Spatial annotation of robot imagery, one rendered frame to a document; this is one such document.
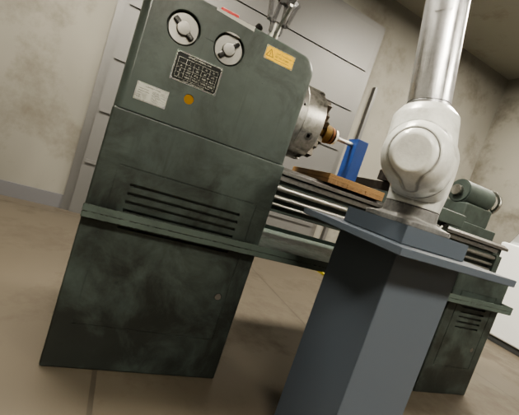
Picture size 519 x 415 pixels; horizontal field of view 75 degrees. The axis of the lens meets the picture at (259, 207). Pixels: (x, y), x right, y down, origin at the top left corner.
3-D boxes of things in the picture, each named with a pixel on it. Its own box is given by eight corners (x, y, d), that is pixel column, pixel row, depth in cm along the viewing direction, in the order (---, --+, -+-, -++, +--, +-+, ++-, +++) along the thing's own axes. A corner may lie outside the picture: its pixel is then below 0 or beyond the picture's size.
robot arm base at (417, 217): (460, 242, 99) (466, 224, 98) (406, 225, 90) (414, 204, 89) (412, 226, 116) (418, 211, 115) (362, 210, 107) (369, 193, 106)
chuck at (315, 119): (296, 151, 133) (318, 74, 134) (265, 154, 162) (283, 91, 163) (315, 158, 137) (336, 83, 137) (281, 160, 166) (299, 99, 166)
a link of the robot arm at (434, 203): (441, 216, 104) (467, 148, 103) (439, 212, 89) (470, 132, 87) (389, 201, 112) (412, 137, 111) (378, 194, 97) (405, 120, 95)
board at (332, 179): (327, 182, 140) (330, 173, 140) (291, 173, 173) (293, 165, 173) (381, 201, 151) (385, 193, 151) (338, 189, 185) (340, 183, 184)
